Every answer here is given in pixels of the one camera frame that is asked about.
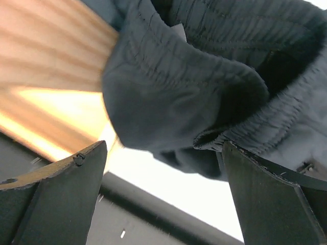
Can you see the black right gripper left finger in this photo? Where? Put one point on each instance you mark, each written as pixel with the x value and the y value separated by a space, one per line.
pixel 53 204

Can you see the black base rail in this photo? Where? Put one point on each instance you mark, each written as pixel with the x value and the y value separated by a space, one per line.
pixel 124 214

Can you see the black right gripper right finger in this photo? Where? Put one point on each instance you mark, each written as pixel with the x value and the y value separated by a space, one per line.
pixel 275 205

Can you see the dark grey shorts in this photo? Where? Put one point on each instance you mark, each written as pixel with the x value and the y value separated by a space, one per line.
pixel 186 76

